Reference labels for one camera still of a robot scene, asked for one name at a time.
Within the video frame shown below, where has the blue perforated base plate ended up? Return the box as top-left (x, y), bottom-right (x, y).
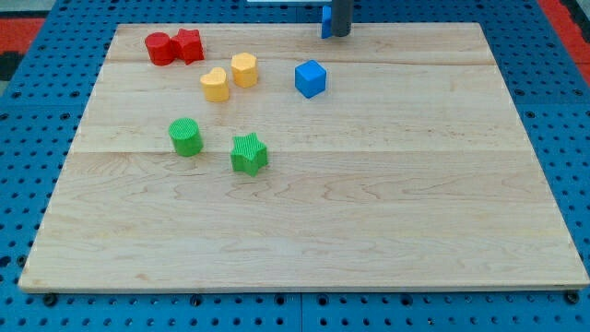
top-left (1, 0), bottom-right (589, 331)

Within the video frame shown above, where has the green star block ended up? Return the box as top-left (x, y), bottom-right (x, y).
top-left (230, 133), bottom-right (268, 177)

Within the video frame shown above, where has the green cylinder block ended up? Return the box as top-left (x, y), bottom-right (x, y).
top-left (169, 118), bottom-right (204, 157)

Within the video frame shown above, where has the blue triangle block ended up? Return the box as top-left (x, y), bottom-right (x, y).
top-left (320, 6), bottom-right (332, 39)

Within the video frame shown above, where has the blue cube block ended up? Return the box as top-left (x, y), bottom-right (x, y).
top-left (294, 60), bottom-right (327, 99)

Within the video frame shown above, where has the red star block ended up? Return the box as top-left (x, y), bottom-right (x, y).
top-left (171, 29), bottom-right (205, 65)

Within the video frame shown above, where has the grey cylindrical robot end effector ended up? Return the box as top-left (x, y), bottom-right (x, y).
top-left (331, 0), bottom-right (354, 37)

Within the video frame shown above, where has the yellow hexagon block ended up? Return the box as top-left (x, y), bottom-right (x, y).
top-left (230, 53), bottom-right (258, 88)

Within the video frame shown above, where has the yellow heart block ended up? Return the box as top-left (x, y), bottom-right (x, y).
top-left (200, 67), bottom-right (230, 102)

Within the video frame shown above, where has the red cylinder block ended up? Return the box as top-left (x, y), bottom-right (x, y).
top-left (145, 31), bottom-right (176, 66)

